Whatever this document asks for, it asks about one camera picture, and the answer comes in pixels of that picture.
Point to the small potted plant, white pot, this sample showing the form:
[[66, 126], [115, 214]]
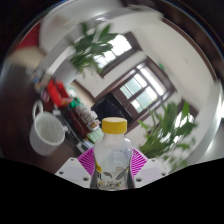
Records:
[[90, 48]]

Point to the colourful printed papers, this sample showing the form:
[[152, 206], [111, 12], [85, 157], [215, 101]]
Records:
[[39, 79]]

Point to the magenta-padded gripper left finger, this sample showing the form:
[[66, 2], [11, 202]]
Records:
[[71, 170]]

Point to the brown framed glass door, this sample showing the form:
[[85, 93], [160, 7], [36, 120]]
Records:
[[143, 90]]

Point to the red plastic container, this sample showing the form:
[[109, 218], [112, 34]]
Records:
[[57, 91]]

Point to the large potted plant, white pot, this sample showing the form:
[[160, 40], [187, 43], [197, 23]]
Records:
[[168, 135]]

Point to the black chair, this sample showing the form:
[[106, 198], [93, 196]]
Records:
[[110, 108]]

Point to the brown framed wide window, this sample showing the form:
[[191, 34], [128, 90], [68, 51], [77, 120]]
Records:
[[118, 50]]

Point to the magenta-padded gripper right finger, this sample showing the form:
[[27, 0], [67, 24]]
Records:
[[150, 171]]

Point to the white speckled mug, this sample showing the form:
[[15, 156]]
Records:
[[46, 133]]

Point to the clear bottle with yellow cap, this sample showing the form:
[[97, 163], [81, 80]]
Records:
[[112, 156]]

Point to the green book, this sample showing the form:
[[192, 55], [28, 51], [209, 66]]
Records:
[[95, 135]]

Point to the green exit sign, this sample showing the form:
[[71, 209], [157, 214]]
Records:
[[161, 66]]

